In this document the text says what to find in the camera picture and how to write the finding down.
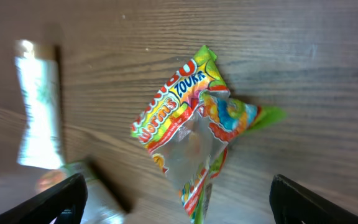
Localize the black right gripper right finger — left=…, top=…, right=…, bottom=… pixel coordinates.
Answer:
left=269, top=174, right=358, bottom=224

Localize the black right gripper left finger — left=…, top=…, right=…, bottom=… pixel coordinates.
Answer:
left=0, top=177, right=83, bottom=224

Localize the cup noodles container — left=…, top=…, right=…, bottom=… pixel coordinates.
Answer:
left=35, top=160, right=130, bottom=224

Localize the white tube with gold cap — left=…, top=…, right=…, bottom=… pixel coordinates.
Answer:
left=14, top=39, right=65, bottom=170

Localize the colourful candy bag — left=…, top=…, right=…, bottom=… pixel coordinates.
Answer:
left=131, top=45, right=285, bottom=223

